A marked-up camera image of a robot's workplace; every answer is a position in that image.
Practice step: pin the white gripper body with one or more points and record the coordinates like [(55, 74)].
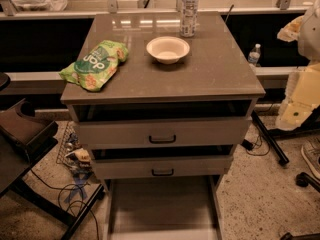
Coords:
[(310, 34)]

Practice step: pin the green rice chip bag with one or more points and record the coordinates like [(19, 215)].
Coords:
[(94, 70)]

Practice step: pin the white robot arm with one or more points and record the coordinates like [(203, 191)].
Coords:
[(306, 31)]

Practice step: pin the grey drawer cabinet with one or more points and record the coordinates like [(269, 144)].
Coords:
[(213, 81)]

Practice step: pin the open bottom drawer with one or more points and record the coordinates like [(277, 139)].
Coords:
[(164, 208)]

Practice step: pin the grey sneaker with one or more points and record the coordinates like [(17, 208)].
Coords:
[(311, 153)]

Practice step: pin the small water bottle on ledge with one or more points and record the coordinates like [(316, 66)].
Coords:
[(254, 55)]

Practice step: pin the black table leg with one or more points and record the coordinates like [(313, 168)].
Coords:
[(283, 159)]

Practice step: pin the black office chair caster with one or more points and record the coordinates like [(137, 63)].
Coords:
[(303, 180)]

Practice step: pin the clear plastic water bottle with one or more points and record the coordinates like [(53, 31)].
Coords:
[(188, 19)]

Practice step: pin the white paper bowl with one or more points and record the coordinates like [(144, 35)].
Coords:
[(168, 50)]

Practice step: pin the blue tape cross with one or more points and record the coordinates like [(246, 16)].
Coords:
[(78, 188)]

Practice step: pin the dark brown chair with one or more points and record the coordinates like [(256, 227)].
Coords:
[(25, 140)]

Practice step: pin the top drawer with black handle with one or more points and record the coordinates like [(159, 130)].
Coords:
[(162, 133)]

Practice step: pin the drawer with black handle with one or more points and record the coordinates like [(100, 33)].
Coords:
[(162, 167), (162, 133)]

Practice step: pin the middle drawer with black handle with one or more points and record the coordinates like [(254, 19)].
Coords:
[(162, 167)]

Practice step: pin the wire basket with clutter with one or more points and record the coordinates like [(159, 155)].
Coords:
[(71, 153)]

